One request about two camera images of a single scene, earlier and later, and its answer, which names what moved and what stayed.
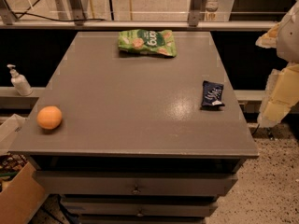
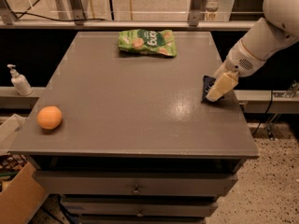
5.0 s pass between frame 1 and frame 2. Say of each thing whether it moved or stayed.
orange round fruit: stayed
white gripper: moved
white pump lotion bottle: stayed
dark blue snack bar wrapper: moved
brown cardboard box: stayed
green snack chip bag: stayed
